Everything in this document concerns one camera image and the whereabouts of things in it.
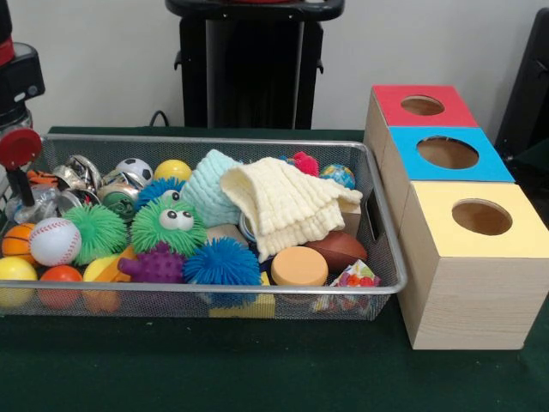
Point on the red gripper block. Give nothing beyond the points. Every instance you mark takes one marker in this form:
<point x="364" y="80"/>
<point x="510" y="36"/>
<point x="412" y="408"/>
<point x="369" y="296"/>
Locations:
<point x="19" y="148"/>

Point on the clear plastic bottle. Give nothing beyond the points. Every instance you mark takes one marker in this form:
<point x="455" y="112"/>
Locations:
<point x="45" y="204"/>

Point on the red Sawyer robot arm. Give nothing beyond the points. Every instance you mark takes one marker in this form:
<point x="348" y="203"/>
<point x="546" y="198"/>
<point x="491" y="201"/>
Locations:
<point x="17" y="77"/>

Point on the clear mesh bin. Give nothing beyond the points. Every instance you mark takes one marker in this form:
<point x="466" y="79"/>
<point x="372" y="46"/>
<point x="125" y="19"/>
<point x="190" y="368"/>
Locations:
<point x="257" y="300"/>

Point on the wooden box with three holes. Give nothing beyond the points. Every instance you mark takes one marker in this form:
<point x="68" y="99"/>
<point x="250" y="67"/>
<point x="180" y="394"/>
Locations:
<point x="463" y="283"/>

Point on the white baseball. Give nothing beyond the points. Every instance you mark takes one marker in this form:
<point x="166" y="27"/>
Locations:
<point x="55" y="242"/>

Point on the green spiky ball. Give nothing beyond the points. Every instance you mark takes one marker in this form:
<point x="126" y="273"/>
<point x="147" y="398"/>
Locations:
<point x="96" y="233"/>

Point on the green fuzzy ball with eyes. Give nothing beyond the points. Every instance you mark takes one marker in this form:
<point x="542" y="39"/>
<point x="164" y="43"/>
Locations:
<point x="153" y="236"/>

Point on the yellow ball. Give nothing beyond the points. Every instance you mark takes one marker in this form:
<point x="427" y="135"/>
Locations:
<point x="172" y="170"/>

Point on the purple spiky ball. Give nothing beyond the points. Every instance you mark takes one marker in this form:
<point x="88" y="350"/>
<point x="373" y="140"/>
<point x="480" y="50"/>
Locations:
<point x="154" y="264"/>

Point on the mint green knitted cloth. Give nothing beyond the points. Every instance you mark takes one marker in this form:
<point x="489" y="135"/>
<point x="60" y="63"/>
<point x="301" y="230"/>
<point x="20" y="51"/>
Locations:
<point x="210" y="189"/>

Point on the blue spiky ball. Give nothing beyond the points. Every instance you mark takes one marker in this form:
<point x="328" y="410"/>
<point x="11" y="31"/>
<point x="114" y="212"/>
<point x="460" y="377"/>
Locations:
<point x="221" y="264"/>

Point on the dark green table cloth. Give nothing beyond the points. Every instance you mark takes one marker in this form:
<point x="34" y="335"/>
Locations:
<point x="171" y="369"/>

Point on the pale yellow knitted cloth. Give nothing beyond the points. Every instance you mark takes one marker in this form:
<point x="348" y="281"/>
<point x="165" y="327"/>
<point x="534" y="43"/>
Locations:
<point x="287" y="206"/>

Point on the orange round disc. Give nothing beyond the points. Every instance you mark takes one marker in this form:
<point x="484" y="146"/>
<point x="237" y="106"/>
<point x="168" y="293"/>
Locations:
<point x="299" y="266"/>

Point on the small brown football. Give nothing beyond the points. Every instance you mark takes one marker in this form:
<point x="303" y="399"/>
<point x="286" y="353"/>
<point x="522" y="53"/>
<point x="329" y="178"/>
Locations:
<point x="337" y="251"/>

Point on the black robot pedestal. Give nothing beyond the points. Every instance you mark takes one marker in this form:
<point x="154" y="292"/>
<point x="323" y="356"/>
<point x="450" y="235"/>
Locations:
<point x="249" y="77"/>

